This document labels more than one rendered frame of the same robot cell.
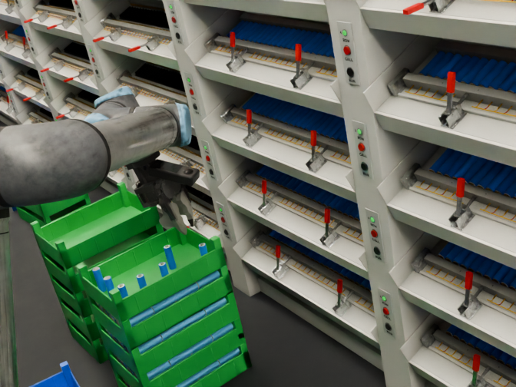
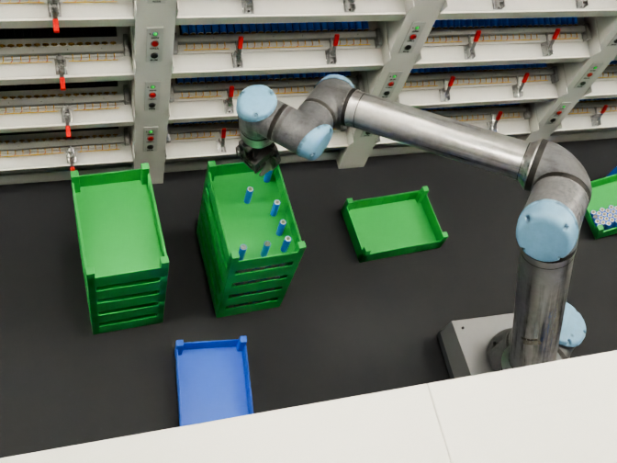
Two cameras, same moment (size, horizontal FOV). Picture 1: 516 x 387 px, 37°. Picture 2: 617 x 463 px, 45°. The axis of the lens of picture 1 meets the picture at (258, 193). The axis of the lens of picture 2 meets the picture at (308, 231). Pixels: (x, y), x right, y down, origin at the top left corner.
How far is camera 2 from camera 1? 222 cm
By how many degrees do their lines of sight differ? 71
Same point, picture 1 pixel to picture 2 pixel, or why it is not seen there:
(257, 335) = not seen: hidden behind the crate
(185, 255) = (233, 186)
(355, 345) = (295, 158)
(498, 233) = (492, 50)
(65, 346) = (106, 344)
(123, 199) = (79, 186)
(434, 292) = (416, 96)
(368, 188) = (400, 59)
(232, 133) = (199, 62)
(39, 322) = (33, 359)
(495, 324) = (461, 95)
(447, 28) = not seen: outside the picture
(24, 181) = not seen: hidden behind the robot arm
